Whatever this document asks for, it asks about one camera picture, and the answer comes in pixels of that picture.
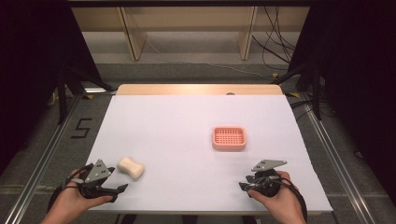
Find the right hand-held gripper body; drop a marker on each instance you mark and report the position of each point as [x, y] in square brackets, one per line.
[265, 183]

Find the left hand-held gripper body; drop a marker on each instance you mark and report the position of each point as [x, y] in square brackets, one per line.
[97, 172]

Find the cream soap bar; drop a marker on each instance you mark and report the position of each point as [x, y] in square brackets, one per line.
[130, 167]

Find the pink soap dish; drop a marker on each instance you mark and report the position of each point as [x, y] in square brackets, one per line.
[229, 138]

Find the person's right hand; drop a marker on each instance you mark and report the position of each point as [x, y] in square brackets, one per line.
[285, 202]

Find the person's left hand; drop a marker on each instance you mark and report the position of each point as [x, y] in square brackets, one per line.
[69, 202]

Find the white table sheet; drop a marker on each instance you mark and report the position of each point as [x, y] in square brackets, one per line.
[186, 149]

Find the yellow floor tape piece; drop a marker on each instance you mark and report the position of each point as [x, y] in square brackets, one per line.
[89, 97]
[293, 94]
[275, 75]

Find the black metal stand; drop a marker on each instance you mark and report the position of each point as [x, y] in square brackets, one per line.
[67, 90]
[314, 87]

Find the dark curtain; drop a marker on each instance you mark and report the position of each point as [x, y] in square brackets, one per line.
[358, 77]
[31, 77]

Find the light wooden shelf unit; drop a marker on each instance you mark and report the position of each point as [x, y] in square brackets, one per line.
[186, 18]

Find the aluminium floor rail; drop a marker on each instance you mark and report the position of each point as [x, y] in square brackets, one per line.
[46, 155]
[336, 155]

